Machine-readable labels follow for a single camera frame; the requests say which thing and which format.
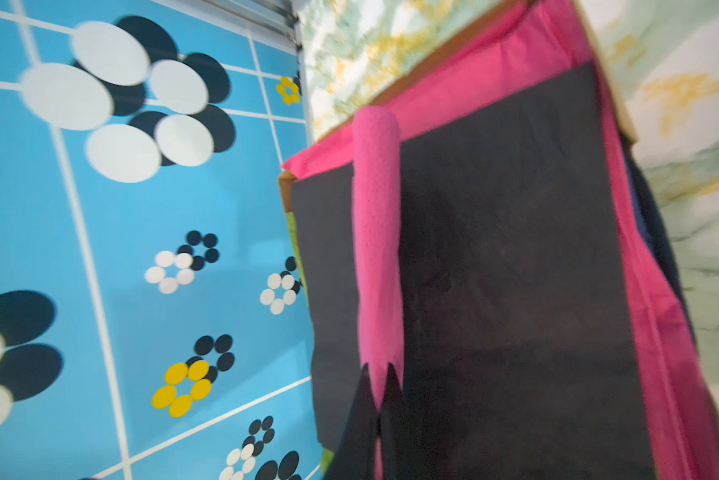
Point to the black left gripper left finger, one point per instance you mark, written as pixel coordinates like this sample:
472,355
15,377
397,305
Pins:
355,456

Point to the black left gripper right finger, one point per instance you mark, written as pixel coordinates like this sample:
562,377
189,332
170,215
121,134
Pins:
401,454

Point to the pink paper napkin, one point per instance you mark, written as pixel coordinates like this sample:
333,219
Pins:
531,43
376,213

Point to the dark grey paper napkin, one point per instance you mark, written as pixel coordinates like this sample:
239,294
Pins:
520,359

